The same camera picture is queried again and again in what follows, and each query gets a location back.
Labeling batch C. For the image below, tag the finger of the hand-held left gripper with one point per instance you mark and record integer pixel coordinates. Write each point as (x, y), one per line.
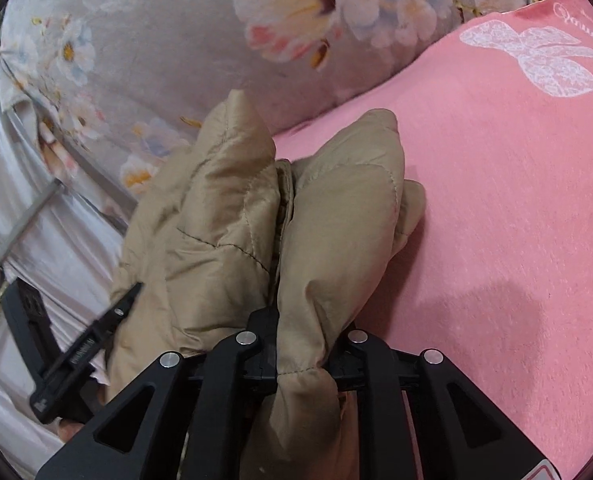
(121, 307)

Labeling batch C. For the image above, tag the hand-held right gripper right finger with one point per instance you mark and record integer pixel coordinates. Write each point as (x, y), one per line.
(359, 360)

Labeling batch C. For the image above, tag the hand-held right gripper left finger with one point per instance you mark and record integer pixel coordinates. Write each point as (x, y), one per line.
(262, 360)

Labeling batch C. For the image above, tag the beige puffer jacket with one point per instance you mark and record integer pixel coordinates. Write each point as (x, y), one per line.
(216, 220)

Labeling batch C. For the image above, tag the person's left hand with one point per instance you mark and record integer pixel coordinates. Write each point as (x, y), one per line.
(70, 429)

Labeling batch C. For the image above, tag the silver white curtain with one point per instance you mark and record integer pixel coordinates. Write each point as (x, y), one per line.
(51, 260)

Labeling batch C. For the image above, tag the grey metal bar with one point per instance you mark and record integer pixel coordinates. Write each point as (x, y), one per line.
(31, 220)

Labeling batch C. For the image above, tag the pink bow print blanket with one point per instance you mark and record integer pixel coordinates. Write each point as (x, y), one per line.
(501, 200)

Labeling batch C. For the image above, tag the grey floral blanket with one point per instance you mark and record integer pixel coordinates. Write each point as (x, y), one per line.
(166, 50)

